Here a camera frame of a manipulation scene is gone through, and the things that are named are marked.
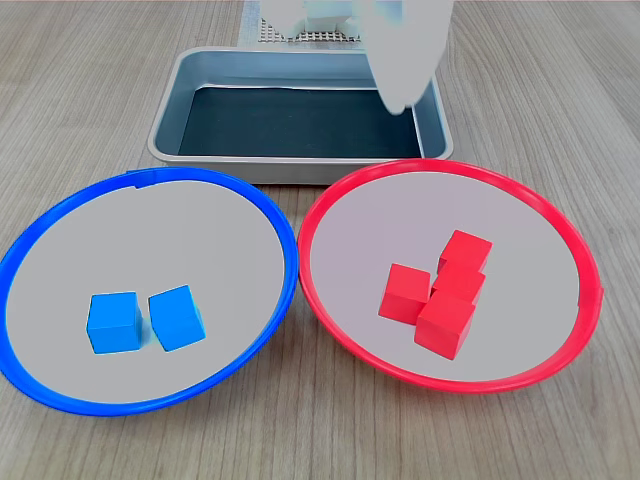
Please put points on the black tray mat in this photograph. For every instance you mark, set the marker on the black tray mat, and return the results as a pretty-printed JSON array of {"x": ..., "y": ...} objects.
[{"x": 300, "y": 125}]

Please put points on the small red cube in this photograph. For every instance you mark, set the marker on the small red cube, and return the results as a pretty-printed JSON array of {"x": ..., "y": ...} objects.
[
  {"x": 442, "y": 327},
  {"x": 402, "y": 295},
  {"x": 460, "y": 285},
  {"x": 466, "y": 249}
]

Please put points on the pale perforated base plate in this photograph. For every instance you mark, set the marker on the pale perforated base plate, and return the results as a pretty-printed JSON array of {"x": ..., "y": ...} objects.
[{"x": 320, "y": 36}]

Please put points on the small blue cube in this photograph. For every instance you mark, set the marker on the small blue cube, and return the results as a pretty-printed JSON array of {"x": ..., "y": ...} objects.
[
  {"x": 112, "y": 322},
  {"x": 176, "y": 319}
]

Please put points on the steel tray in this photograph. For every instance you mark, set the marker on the steel tray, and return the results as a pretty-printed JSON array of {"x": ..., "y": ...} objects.
[{"x": 172, "y": 100}]

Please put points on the red rimmed white plate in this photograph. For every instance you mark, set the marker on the red rimmed white plate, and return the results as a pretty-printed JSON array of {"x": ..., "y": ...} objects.
[{"x": 350, "y": 240}]

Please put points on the blue rimmed white plate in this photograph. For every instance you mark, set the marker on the blue rimmed white plate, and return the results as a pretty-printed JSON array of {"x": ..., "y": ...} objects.
[{"x": 150, "y": 240}]

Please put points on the wide pale tape sheet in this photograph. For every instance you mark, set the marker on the wide pale tape sheet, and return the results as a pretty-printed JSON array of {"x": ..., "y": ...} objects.
[{"x": 247, "y": 25}]

